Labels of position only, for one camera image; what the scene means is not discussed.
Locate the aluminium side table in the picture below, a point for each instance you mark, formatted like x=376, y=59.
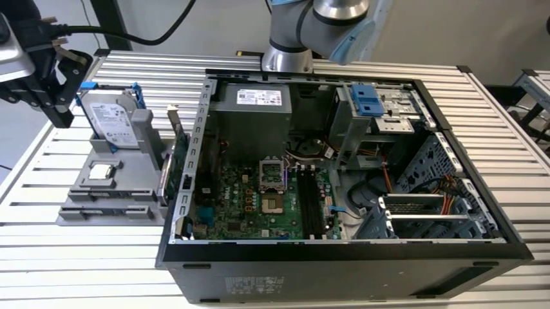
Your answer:
x=533, y=83

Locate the green motherboard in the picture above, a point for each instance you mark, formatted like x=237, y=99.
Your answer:
x=276, y=225

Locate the light blue data connector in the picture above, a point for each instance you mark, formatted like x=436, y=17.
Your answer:
x=337, y=208

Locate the silver CPU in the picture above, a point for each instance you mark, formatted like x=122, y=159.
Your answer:
x=101, y=172

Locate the hard disk blue carrier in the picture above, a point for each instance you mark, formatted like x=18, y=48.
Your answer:
x=111, y=119

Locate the black PC case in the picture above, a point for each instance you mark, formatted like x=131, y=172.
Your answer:
x=301, y=273

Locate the metal hard disk cage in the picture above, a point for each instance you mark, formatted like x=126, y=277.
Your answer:
x=413, y=217

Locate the grey parts rack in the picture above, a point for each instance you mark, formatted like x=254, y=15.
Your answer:
x=107, y=203

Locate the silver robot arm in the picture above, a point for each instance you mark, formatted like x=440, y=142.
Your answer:
x=340, y=13

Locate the CPU socket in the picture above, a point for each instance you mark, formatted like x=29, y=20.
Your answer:
x=273, y=204

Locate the black vertical post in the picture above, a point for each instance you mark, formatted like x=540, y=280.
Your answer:
x=113, y=25

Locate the green graphics card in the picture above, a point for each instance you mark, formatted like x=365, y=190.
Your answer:
x=182, y=154

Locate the metal optical drive cage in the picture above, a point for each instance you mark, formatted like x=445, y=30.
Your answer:
x=344, y=135

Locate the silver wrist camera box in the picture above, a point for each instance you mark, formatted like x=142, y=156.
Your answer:
x=13, y=58

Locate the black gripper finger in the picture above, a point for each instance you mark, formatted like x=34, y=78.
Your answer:
x=75, y=74
x=26, y=96

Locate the blue drive bay latch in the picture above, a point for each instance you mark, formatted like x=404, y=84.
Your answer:
x=365, y=99

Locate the grey power supply unit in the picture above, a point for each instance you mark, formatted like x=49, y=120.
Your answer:
x=254, y=128

